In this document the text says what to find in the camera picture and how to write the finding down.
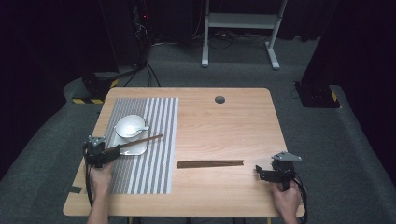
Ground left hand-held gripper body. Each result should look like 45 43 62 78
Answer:
83 135 106 169

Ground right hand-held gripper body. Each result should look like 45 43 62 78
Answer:
271 151 303 191

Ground white square plate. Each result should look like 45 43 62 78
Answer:
107 124 149 157

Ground brown wooden chopstick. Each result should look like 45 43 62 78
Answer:
106 133 164 153
106 134 164 153

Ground pile of brown chopsticks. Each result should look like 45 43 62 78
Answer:
176 159 246 170

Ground person's left hand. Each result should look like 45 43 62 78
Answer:
89 161 114 197

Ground person's right hand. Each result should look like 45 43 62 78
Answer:
271 181 303 218

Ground white bowl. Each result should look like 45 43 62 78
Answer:
114 114 147 140

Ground white spoon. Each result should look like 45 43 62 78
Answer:
124 124 151 134

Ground grey striped placemat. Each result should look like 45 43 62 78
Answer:
84 97 179 195

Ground black stand base hazard tape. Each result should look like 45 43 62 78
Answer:
293 80 342 109
72 68 120 105

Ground dark equipment rack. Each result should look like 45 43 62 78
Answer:
126 0 154 68

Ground white metal stand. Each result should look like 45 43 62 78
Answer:
201 0 290 71

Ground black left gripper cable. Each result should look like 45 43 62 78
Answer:
83 148 95 208

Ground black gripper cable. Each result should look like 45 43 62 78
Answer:
292 177 309 224
83 148 95 208

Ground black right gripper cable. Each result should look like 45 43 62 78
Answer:
292 177 309 224

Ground black floor cables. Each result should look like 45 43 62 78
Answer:
123 60 162 88

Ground cables under white stand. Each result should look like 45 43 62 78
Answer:
191 28 269 50

